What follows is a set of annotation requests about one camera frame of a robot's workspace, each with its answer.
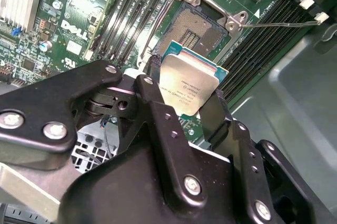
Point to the silver CPU chip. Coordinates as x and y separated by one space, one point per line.
189 81

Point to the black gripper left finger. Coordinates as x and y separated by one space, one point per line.
39 102

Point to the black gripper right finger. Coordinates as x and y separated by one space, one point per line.
237 142

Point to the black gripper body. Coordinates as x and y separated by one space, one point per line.
131 187

